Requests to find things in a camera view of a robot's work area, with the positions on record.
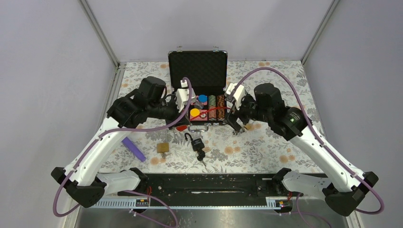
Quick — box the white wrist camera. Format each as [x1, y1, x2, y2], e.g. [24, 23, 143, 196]
[175, 80, 196, 112]
[224, 83, 247, 110]

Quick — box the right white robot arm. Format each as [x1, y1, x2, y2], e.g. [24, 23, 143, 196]
[225, 83, 379, 217]

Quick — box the red cable lock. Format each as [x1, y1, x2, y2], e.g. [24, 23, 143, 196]
[175, 107, 229, 132]

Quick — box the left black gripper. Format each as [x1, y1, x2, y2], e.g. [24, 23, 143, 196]
[148, 95, 191, 130]

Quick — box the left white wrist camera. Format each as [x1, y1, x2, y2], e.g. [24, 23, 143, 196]
[175, 80, 196, 112]

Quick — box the brass padlock long shackle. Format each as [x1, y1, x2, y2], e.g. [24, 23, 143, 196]
[156, 130, 176, 159]

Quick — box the small brass padlock astronaut keychain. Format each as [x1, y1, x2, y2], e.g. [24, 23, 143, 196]
[232, 123, 254, 135]

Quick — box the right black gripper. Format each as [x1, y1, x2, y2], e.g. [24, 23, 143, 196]
[223, 93, 272, 132]

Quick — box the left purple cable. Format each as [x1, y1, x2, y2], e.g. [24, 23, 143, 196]
[52, 76, 193, 218]

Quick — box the floral tablecloth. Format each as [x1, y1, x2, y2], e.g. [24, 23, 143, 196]
[100, 61, 324, 173]

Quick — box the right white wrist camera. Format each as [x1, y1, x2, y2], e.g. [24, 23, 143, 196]
[224, 83, 247, 110]

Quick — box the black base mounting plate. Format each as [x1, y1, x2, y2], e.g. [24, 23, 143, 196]
[117, 173, 316, 208]

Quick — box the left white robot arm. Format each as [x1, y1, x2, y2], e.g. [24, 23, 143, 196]
[51, 76, 195, 208]

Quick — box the black poker chip case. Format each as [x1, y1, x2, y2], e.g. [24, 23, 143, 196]
[167, 50, 229, 126]

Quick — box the black padlock with keys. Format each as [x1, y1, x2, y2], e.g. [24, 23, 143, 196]
[184, 133, 207, 167]

